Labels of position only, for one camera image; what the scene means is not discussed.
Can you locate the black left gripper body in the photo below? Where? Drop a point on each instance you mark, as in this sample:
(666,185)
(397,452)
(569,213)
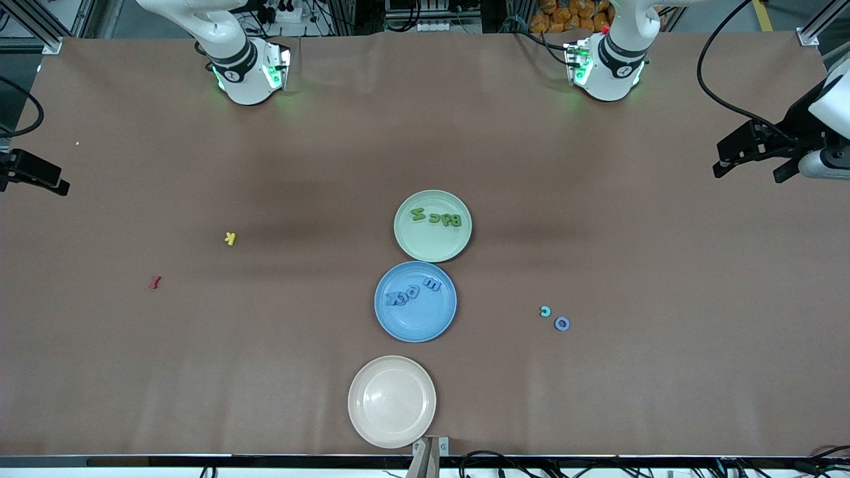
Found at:
(799,124)

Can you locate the green foam letter N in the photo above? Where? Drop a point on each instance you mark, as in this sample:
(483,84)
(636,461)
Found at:
(418,214)

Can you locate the blue foam letter m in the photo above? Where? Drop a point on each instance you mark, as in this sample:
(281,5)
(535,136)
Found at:
(431,285)

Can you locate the blue foam letter a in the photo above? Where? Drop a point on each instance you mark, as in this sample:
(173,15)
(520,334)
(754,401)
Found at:
(412,292)

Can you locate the blue foam letter G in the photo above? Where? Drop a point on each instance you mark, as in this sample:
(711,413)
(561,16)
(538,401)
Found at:
(402,300)

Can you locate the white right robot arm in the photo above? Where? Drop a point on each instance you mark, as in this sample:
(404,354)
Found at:
(239,73)

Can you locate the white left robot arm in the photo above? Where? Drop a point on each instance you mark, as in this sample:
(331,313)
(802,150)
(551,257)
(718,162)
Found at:
(617,66)

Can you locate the red foam letter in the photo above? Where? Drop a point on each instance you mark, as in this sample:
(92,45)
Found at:
(155,283)

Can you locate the bag of orange objects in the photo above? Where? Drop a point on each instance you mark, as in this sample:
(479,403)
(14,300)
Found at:
(571,13)

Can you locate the blue foam letter O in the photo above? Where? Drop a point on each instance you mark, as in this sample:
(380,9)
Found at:
(556,324)

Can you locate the brown table cover sheet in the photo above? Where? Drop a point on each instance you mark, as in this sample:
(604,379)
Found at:
(199,372)

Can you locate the white power strip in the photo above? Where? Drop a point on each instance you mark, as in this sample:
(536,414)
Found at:
(285,12)

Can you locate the green plastic plate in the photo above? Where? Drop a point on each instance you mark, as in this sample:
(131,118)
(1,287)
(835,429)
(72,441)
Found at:
(431,245)

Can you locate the silver equipment rack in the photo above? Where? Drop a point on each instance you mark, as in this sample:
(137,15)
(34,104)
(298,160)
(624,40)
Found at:
(431,13)

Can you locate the blue plastic plate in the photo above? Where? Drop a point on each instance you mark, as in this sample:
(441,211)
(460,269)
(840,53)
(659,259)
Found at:
(415,325)

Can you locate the beige plastic plate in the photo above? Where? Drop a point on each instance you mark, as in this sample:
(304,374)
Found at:
(392,401)

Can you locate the aluminium frame profile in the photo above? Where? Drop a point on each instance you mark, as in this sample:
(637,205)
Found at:
(53,45)
(808,36)

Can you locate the metal clamp bracket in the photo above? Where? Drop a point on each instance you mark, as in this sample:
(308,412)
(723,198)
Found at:
(431,448)

